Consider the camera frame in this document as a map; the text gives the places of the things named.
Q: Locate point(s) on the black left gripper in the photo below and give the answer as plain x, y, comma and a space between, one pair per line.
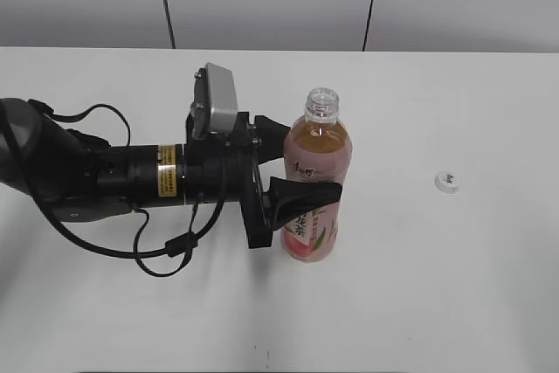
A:
221, 169

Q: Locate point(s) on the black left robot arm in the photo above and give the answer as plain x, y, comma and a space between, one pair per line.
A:
82, 178

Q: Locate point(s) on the white bottle cap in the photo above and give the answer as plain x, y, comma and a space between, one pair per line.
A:
447, 182

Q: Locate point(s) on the pink peach tea bottle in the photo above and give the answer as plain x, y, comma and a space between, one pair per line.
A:
317, 149

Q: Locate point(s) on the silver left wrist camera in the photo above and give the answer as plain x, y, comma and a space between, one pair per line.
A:
215, 107

